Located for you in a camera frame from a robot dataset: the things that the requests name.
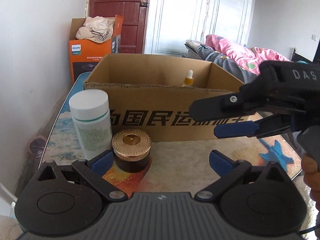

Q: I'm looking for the green dropper bottle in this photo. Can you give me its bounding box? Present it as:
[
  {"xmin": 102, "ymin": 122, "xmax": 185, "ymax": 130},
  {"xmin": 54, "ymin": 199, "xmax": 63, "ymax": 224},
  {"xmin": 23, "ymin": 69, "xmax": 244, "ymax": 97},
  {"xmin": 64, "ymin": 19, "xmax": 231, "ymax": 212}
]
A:
[{"xmin": 182, "ymin": 70, "xmax": 194, "ymax": 87}]

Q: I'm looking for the person's right hand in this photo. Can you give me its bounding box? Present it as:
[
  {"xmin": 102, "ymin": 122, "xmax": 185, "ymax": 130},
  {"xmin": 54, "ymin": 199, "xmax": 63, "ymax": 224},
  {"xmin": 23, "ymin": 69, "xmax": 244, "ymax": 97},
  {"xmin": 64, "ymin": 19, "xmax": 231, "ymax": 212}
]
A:
[{"xmin": 301, "ymin": 154, "xmax": 320, "ymax": 211}]

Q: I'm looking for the grey blanket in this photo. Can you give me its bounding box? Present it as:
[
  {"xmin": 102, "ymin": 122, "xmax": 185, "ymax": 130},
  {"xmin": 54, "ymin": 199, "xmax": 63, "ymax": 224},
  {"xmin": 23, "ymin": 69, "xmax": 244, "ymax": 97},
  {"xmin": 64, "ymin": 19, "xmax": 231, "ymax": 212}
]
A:
[{"xmin": 184, "ymin": 40, "xmax": 257, "ymax": 83}]

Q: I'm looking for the gold lid brown jar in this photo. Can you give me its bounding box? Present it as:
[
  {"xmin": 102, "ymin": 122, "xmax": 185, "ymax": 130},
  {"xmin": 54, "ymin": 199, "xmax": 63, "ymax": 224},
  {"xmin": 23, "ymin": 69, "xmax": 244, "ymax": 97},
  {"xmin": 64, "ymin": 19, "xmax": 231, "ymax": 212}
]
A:
[{"xmin": 112, "ymin": 128, "xmax": 152, "ymax": 173}]

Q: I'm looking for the pink floral quilt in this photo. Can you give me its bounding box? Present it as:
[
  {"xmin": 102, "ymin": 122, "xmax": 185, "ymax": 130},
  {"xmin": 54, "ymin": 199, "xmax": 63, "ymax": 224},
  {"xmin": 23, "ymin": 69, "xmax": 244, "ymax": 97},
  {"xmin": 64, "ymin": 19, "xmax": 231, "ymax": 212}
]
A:
[{"xmin": 206, "ymin": 35, "xmax": 290, "ymax": 75}]

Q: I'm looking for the beach print table mat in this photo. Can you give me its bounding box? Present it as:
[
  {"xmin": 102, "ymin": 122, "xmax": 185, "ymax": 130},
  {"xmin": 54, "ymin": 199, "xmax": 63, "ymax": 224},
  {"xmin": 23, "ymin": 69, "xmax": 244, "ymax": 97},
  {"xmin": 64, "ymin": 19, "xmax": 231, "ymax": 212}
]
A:
[{"xmin": 37, "ymin": 71, "xmax": 302, "ymax": 198}]

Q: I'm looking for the purple round object on floor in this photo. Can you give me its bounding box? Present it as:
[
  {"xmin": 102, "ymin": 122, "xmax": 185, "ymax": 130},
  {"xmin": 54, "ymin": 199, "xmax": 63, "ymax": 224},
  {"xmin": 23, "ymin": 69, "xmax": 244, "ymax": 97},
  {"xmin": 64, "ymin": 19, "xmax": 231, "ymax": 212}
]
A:
[{"xmin": 29, "ymin": 136, "xmax": 47, "ymax": 158}]

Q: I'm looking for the white pill bottle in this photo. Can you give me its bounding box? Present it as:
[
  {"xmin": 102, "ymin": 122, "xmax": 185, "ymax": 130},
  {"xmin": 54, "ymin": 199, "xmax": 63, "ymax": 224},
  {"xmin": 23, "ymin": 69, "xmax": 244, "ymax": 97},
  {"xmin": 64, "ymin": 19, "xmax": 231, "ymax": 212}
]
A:
[{"xmin": 69, "ymin": 89, "xmax": 112, "ymax": 160}]

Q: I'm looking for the large brown cardboard box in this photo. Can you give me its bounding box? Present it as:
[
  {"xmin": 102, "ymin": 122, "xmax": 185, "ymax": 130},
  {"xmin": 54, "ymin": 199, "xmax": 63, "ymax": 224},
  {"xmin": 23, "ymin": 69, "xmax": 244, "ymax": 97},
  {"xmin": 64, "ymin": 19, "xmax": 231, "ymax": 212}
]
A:
[{"xmin": 84, "ymin": 54, "xmax": 247, "ymax": 141}]

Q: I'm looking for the orange Philips cardboard box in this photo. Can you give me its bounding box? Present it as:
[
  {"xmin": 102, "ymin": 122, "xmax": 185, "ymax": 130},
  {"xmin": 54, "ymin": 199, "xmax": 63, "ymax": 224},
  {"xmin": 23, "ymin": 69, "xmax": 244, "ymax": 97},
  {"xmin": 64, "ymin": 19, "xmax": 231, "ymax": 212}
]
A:
[{"xmin": 68, "ymin": 15, "xmax": 124, "ymax": 83}]

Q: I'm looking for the beige cap in box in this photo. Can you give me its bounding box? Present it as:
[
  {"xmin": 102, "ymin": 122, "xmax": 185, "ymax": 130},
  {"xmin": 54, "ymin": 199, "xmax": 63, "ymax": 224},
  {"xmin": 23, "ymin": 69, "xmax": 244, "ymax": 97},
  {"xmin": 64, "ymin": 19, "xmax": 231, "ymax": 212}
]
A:
[{"xmin": 75, "ymin": 16, "xmax": 115, "ymax": 43}]

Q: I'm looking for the dark red wooden door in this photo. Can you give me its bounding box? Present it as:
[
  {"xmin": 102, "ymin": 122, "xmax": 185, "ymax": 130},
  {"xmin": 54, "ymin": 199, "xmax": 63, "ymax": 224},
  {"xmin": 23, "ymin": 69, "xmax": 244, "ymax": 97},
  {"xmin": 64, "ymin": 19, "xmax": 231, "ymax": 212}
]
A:
[{"xmin": 88, "ymin": 0, "xmax": 150, "ymax": 54}]

